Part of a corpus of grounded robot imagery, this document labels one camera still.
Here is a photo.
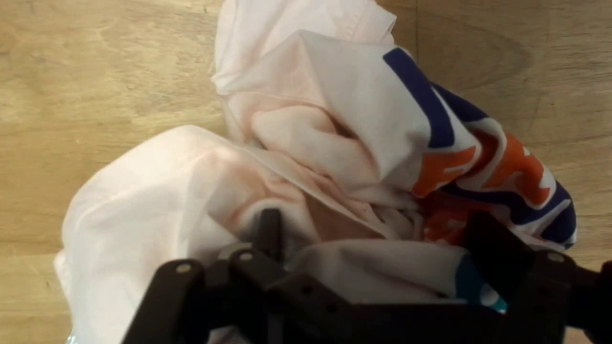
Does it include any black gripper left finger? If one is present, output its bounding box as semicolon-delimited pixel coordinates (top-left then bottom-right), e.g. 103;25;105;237
120;207;307;344

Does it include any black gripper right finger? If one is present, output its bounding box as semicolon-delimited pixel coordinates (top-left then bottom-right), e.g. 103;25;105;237
460;209;612;344

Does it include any white printed t-shirt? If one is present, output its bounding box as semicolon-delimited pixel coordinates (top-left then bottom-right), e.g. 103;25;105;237
53;0;579;344

